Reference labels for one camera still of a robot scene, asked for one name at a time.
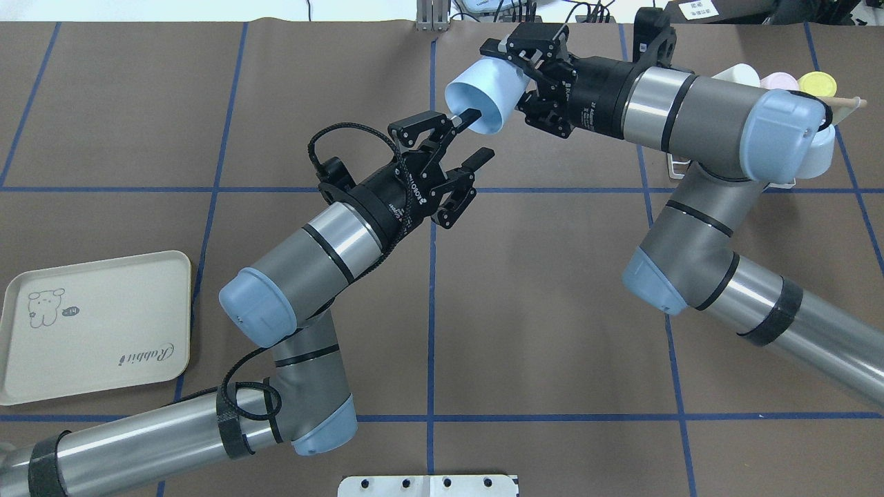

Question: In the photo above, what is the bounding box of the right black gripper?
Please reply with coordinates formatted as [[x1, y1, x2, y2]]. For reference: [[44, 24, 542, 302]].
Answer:
[[479, 23, 644, 139]]

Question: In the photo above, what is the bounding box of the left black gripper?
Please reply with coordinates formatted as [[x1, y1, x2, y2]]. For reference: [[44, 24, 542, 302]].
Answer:
[[342, 109, 495, 232]]

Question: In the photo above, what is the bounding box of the cream plastic cup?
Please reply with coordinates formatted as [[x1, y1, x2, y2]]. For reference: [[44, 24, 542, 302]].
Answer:
[[711, 63, 760, 88]]

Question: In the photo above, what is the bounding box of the pink plastic cup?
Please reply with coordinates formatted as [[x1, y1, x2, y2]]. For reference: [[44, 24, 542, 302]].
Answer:
[[760, 72, 800, 91]]

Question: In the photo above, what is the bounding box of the yellow plastic cup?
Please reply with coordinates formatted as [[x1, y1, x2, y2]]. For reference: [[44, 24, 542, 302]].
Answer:
[[798, 70, 838, 98]]

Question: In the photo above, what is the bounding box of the light blue plastic cup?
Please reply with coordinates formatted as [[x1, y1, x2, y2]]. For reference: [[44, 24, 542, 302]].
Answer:
[[794, 125, 836, 179]]

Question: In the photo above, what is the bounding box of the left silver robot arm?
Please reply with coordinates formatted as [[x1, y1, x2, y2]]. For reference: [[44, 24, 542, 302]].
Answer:
[[2, 104, 494, 496]]

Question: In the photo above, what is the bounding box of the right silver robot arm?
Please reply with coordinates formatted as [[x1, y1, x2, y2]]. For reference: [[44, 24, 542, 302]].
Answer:
[[479, 8, 882, 405]]

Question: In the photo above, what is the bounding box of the cream plastic tray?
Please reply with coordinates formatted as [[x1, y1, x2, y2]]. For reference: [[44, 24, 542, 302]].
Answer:
[[1, 251, 192, 406]]

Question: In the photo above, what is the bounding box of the aluminium frame post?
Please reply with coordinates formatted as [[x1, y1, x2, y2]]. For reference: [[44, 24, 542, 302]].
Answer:
[[416, 0, 452, 32]]

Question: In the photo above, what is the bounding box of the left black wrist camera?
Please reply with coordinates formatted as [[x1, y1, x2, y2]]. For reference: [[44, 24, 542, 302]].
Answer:
[[314, 157, 356, 193]]

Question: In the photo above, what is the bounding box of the white wire cup rack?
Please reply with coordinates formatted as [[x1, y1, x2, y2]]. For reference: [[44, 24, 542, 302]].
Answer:
[[666, 97, 868, 182]]

